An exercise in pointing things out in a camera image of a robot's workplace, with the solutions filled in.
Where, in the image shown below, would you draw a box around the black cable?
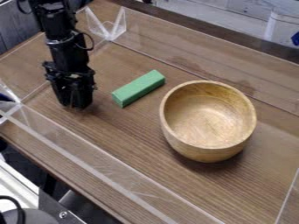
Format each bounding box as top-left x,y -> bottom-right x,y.
0,195 -> 27,224

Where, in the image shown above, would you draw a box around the green rectangular block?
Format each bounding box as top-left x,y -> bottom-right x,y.
113,70 -> 166,108

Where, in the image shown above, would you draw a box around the clear acrylic front barrier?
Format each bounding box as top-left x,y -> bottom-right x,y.
0,81 -> 225,224

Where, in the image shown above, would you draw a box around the white container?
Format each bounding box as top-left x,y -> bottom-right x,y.
265,8 -> 299,49

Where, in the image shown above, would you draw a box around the brown wooden bowl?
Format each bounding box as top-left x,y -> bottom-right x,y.
159,80 -> 258,163

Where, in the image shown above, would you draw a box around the clear acrylic corner bracket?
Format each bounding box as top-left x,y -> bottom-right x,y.
82,7 -> 127,41

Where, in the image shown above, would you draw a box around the blue object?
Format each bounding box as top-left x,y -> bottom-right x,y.
292,32 -> 299,46

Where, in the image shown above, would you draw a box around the grey metal bracket with screw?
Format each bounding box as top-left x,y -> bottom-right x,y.
39,190 -> 87,224

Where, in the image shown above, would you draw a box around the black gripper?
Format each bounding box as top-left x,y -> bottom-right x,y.
42,38 -> 95,109

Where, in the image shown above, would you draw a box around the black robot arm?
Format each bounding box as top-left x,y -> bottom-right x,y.
17,0 -> 97,109

